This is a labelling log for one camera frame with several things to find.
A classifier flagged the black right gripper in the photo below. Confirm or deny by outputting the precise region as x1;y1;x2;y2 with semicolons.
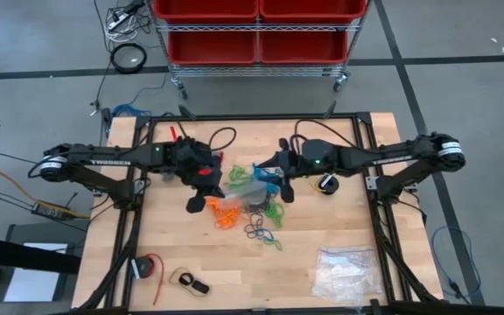
256;137;305;205

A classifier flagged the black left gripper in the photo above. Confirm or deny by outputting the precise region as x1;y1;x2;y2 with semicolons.
177;138;227;214

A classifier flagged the orange rubber band tangle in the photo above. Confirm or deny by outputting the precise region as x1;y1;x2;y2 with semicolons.
205;196;243;232

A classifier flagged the clear plastic zipper bag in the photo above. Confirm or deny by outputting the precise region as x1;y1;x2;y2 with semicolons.
228;179;276;207

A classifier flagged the blue rubber band tangle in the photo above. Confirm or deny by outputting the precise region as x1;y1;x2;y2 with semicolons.
250;163;282;197

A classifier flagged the small black block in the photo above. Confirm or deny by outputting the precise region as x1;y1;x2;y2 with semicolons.
190;279;211;296

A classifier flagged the red plastic bin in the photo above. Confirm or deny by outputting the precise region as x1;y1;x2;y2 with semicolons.
259;0;368;24
258;30;349;66
167;30;258;67
152;0;260;24

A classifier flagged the stack of clear plastic bags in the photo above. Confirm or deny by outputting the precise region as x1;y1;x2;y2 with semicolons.
310;244;385;308

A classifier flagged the white power strip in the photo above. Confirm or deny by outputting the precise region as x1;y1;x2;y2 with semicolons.
106;10;130;31

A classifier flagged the white panel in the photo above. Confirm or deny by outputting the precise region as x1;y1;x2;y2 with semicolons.
3;241;68;304

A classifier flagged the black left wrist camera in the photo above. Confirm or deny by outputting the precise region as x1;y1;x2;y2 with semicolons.
181;142;218;179

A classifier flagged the yellow cable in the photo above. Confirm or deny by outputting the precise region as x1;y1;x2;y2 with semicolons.
307;173;337;196

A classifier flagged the black camera cable loop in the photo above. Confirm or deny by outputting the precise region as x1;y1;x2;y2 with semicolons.
207;126;238;153

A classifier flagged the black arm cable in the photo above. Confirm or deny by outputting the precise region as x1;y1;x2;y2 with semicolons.
293;118;359;151

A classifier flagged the chrome wire shelving rack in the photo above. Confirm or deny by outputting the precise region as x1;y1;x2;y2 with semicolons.
145;0;370;101

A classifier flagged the red cable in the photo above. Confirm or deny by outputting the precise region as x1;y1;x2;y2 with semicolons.
143;252;166;307

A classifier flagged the blue cable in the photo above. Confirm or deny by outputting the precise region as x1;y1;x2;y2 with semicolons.
430;224;483;305
110;103;152;119

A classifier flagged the black round ring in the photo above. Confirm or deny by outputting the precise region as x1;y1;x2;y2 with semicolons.
108;42;149;75

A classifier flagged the white cable bundle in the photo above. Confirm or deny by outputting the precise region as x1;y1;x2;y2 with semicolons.
102;0;152;44

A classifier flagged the orange floor cable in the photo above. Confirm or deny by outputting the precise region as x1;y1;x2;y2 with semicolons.
0;164;92;220

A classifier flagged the black furniture frame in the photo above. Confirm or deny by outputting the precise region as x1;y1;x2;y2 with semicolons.
0;234;82;315

